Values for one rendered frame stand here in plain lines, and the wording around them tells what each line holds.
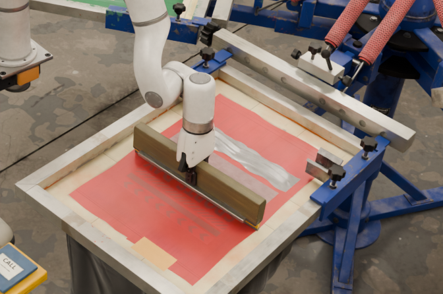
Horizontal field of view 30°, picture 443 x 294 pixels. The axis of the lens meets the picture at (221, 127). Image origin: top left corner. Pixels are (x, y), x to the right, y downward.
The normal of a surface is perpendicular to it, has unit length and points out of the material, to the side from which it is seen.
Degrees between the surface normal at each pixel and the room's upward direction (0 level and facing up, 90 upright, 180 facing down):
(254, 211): 90
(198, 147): 86
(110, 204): 0
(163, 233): 0
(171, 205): 0
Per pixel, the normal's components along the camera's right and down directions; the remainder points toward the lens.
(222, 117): 0.11, -0.77
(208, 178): -0.62, 0.45
